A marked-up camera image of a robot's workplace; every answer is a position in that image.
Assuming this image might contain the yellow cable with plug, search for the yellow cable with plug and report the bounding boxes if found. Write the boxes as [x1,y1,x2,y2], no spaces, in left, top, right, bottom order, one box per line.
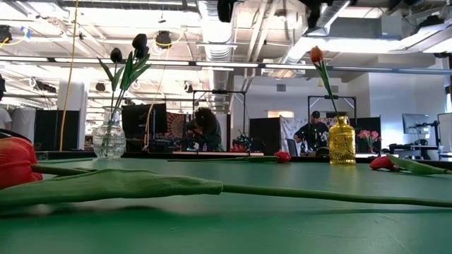
[143,31,186,151]

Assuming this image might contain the dark plant red flowers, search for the dark plant red flowers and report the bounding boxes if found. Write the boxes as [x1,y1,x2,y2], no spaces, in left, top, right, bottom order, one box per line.
[231,133,254,153]

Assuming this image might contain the red artificial tulip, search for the red artificial tulip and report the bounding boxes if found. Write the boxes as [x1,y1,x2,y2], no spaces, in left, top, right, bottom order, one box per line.
[0,136,452,212]
[167,150,292,164]
[369,153,452,176]

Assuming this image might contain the yellow glass vase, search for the yellow glass vase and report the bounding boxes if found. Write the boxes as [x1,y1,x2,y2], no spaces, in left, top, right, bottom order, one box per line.
[328,115,357,166]

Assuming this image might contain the dark desk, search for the dark desk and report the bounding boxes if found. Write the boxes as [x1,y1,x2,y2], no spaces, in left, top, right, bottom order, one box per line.
[388,143,452,159]

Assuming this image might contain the white patterned cloth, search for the white patterned cloth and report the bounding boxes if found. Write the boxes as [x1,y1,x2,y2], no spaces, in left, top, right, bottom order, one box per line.
[280,116,309,156]

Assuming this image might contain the large black screen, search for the large black screen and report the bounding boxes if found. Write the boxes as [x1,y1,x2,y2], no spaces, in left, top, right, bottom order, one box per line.
[121,103,167,152]

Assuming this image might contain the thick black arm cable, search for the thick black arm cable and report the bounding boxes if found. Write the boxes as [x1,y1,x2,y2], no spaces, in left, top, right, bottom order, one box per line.
[0,128,32,143]

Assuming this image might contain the black cabinet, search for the black cabinet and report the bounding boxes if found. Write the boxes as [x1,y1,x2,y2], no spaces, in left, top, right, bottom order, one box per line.
[249,117,283,156]

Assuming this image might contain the grey curtain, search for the grey curtain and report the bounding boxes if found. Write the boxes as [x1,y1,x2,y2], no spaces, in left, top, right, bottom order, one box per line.
[10,107,36,149]

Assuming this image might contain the long ceiling light bar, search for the long ceiling light bar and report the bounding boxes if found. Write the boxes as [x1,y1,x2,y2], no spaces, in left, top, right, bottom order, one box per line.
[0,54,452,75]

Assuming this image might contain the ribbed clear glass vase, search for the ribbed clear glass vase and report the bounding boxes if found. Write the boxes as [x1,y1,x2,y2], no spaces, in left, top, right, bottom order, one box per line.
[91,105,127,159]

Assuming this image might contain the white pillar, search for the white pillar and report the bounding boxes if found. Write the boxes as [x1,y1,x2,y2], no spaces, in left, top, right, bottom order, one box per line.
[57,81,88,151]

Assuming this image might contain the black camera rig frame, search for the black camera rig frame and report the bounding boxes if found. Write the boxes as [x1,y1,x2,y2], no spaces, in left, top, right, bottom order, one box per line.
[307,94,357,119]
[192,89,247,156]

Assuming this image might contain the person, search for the person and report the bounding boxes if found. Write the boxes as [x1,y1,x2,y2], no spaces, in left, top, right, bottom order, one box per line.
[295,110,329,156]
[185,107,223,152]
[0,73,13,132]

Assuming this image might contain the silver ceiling duct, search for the silver ceiling duct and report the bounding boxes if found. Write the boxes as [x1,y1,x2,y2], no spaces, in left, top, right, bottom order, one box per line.
[196,0,236,91]

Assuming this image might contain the computer monitor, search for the computer monitor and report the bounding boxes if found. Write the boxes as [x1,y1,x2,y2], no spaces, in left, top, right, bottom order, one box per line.
[402,113,430,135]
[437,111,452,152]

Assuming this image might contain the green table mat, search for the green table mat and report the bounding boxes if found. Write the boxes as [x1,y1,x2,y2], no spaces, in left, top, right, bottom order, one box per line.
[0,157,452,254]

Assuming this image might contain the orange artificial tulip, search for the orange artificial tulip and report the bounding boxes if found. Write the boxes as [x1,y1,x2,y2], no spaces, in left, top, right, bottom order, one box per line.
[309,45,342,123]

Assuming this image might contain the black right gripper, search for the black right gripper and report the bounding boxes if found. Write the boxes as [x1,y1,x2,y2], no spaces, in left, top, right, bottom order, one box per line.
[299,0,354,30]

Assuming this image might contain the pink flower bouquet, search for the pink flower bouquet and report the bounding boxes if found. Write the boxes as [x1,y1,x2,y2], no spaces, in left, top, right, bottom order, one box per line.
[357,129,381,153]

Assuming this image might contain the mandala tapestry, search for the mandala tapestry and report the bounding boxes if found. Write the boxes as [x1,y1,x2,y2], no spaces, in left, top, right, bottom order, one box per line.
[165,111,188,139]

